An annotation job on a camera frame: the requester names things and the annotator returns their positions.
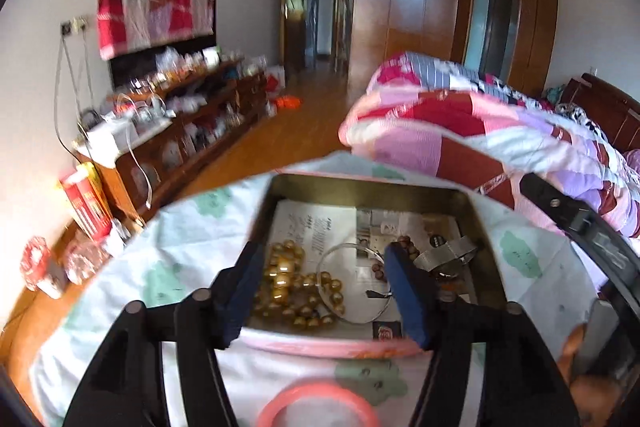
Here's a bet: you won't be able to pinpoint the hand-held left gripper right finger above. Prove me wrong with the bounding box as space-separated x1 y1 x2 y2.
384 242 581 427

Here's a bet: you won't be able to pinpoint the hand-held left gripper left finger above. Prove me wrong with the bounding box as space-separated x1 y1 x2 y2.
62 241 266 427

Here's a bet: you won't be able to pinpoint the clear glass bangle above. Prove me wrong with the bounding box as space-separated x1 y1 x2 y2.
317 242 396 324

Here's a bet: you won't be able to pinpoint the pink bangle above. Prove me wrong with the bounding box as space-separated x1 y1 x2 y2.
256 382 381 427

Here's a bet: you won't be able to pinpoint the metal tin box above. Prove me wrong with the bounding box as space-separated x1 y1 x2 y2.
235 173 508 358

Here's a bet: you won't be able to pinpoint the person's right hand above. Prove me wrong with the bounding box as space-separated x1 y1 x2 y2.
559 324 626 427

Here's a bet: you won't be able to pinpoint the silver mesh band watch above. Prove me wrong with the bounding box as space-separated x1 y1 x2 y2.
412 237 478 280

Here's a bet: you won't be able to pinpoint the white cloth with green clouds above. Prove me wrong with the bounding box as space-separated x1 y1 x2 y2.
30 152 621 427

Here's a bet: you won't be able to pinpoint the printed paper lining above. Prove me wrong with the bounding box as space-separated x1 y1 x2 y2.
272 199 476 338

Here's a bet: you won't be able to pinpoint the clear plastic strip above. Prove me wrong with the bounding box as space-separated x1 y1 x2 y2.
477 171 518 198

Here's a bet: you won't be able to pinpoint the wooden bed headboard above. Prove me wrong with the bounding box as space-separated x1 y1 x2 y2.
557 73 640 152

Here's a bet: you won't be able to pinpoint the clear glass dish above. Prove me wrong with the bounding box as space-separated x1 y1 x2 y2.
65 242 108 285

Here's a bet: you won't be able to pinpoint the pink patchwork quilt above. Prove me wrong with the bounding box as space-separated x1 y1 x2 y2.
339 52 640 238

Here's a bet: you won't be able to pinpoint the wooden television cabinet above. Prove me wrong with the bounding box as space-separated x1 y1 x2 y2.
75 57 271 228

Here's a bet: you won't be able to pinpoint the red patterned jar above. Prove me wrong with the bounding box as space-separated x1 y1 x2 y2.
22 237 66 298

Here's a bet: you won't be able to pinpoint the white and red bag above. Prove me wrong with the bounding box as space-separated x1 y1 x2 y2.
265 66 287 98

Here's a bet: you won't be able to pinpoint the black television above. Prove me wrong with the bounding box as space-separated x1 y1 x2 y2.
109 32 218 90

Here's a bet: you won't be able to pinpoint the dark glass door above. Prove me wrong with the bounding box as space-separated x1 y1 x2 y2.
464 0 522 84

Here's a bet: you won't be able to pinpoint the wooden wardrobe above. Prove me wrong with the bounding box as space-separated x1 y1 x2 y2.
280 0 558 98

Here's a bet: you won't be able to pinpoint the brown bead bracelet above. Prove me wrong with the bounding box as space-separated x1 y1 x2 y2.
370 232 451 288

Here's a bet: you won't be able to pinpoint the gold bead necklace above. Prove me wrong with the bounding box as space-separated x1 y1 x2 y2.
250 241 347 333

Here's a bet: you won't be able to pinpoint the white hanging cables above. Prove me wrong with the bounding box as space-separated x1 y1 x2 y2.
55 32 96 148

